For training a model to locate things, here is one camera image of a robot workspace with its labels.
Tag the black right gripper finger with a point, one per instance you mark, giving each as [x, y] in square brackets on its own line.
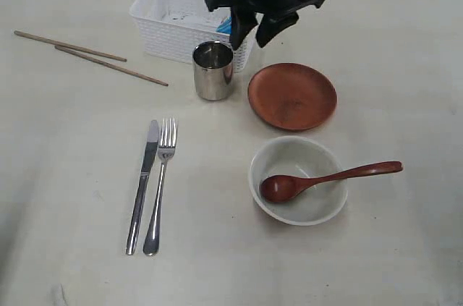
[271, 25]
[243, 21]

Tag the blue snack packet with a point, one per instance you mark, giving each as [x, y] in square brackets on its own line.
[225, 26]

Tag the steel cup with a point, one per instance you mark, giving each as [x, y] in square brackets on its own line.
[213, 70]

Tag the white perforated plastic basket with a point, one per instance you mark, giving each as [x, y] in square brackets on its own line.
[173, 28]

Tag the brown wooden plate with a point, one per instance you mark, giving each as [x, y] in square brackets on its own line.
[292, 97]

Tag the wooden chopstick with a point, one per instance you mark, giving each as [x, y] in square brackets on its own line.
[69, 46]
[111, 66]

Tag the grey ceramic bowl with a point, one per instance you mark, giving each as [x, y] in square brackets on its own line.
[300, 157]

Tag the steel fork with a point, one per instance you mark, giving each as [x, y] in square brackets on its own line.
[166, 150]

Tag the steel table knife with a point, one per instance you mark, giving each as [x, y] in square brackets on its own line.
[150, 152]

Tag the brown wooden spoon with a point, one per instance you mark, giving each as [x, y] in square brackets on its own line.
[282, 188]

